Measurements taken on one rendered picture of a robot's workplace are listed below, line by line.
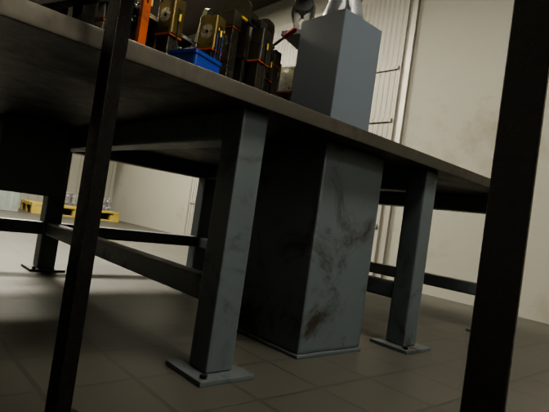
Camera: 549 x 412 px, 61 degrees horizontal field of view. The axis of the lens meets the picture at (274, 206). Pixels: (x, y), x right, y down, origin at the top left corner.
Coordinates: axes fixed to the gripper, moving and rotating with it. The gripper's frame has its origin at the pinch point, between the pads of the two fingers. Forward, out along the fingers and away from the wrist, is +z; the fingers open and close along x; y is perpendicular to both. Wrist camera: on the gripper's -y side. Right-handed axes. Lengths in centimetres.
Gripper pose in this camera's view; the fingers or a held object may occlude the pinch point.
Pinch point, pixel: (300, 31)
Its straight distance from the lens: 205.0
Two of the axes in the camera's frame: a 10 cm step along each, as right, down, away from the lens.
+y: 2.5, 0.6, 9.7
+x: -9.6, -1.3, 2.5
